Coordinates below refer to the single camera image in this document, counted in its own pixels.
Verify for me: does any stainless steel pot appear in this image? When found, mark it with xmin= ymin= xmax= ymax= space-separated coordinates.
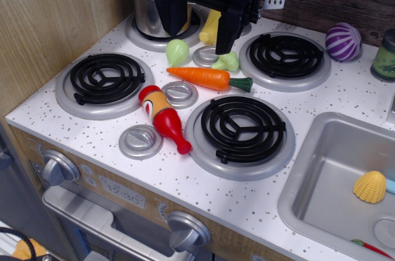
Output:
xmin=133 ymin=0 xmax=170 ymax=38

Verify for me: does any yellow toy squash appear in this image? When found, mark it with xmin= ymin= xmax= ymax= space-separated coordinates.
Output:
xmin=199 ymin=9 xmax=222 ymax=45

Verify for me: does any upper grey stovetop knob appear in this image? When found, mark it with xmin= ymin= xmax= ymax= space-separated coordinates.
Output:
xmin=192 ymin=46 xmax=219 ymax=68

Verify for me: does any grey stovetop knob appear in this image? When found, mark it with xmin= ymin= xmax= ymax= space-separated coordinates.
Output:
xmin=241 ymin=23 xmax=252 ymax=36
xmin=118 ymin=125 xmax=164 ymax=160
xmin=162 ymin=81 xmax=199 ymax=109
xmin=192 ymin=46 xmax=219 ymax=68

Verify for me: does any light green toy pear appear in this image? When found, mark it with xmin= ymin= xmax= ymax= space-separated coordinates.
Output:
xmin=165 ymin=39 xmax=189 ymax=67

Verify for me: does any back grey stovetop knob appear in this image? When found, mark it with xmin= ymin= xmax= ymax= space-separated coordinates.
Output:
xmin=241 ymin=23 xmax=252 ymax=36

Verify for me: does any green toy broccoli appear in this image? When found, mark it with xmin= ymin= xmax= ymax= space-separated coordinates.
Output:
xmin=211 ymin=51 xmax=239 ymax=72

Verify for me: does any orange toy carrot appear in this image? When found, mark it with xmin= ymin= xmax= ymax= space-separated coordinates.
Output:
xmin=166 ymin=67 xmax=253 ymax=92

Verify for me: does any middle grey stovetop knob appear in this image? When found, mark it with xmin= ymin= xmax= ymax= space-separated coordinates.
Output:
xmin=162 ymin=81 xmax=199 ymax=109

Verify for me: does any back right black burner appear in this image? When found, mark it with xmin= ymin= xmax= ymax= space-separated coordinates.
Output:
xmin=239 ymin=32 xmax=331 ymax=93

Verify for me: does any black burner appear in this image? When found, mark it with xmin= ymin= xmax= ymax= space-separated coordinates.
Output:
xmin=239 ymin=32 xmax=331 ymax=93
xmin=185 ymin=95 xmax=296 ymax=181
xmin=56 ymin=53 xmax=154 ymax=120

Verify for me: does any red toy ketchup bottle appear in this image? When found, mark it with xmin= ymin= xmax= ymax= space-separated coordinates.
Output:
xmin=138 ymin=85 xmax=192 ymax=155

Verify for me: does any front left black burner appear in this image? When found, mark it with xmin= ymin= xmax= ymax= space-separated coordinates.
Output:
xmin=56 ymin=53 xmax=154 ymax=120

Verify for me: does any front right black burner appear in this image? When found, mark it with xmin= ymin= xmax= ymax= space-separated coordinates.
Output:
xmin=185 ymin=95 xmax=296 ymax=181

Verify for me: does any front grey stovetop knob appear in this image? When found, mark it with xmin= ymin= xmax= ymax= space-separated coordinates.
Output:
xmin=118 ymin=125 xmax=164 ymax=160

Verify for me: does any purple striped toy cabbage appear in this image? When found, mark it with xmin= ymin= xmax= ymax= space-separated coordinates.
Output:
xmin=325 ymin=22 xmax=362 ymax=62

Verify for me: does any green toy can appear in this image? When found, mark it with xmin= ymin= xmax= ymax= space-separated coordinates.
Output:
xmin=370 ymin=28 xmax=394 ymax=82

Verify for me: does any left silver oven knob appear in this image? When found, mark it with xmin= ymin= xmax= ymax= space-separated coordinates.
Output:
xmin=43 ymin=149 xmax=80 ymax=186

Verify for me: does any silver oven knob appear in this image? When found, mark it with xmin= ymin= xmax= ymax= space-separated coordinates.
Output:
xmin=167 ymin=211 xmax=212 ymax=252
xmin=43 ymin=149 xmax=80 ymax=186

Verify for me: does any grey metal sink basin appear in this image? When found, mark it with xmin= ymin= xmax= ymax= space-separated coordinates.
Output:
xmin=278 ymin=112 xmax=394 ymax=260

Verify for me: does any right silver oven knob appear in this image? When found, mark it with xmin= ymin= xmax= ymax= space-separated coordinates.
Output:
xmin=167 ymin=211 xmax=212 ymax=252

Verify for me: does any yellow toy corn piece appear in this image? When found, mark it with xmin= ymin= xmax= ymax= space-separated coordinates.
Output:
xmin=353 ymin=171 xmax=386 ymax=204

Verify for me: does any light blue object in sink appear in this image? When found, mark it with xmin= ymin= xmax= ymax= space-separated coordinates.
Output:
xmin=383 ymin=171 xmax=395 ymax=195

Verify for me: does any red toy chili pepper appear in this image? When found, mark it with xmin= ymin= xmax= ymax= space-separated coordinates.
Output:
xmin=351 ymin=239 xmax=394 ymax=260

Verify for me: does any orange object bottom left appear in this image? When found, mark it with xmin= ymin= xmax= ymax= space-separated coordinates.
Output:
xmin=12 ymin=239 xmax=47 ymax=260

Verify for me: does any silver oven door handle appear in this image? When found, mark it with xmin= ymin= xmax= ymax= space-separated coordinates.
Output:
xmin=43 ymin=186 xmax=196 ymax=260

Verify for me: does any black cable bottom left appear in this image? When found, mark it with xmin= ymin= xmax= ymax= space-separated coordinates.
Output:
xmin=0 ymin=226 xmax=38 ymax=261

